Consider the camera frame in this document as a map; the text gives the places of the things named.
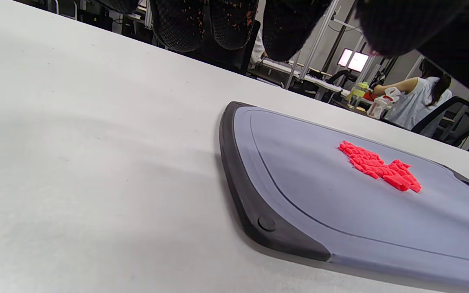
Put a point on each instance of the person's left hand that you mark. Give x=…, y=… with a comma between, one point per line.
x=287, y=28

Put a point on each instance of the pile of red plasticine strips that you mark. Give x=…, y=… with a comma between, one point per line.
x=381, y=167

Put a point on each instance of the black cleaver knife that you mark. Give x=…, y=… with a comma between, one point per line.
x=466, y=53

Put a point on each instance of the grey cutting board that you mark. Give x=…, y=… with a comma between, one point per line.
x=340, y=219

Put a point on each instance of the black mesh office chair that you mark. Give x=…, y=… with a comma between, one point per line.
x=222, y=53

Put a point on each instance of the white lit monitor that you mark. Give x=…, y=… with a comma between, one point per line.
x=353, y=60

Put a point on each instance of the glass jar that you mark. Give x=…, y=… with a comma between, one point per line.
x=357, y=93

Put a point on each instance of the white plastic bag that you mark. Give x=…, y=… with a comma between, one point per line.
x=381, y=103

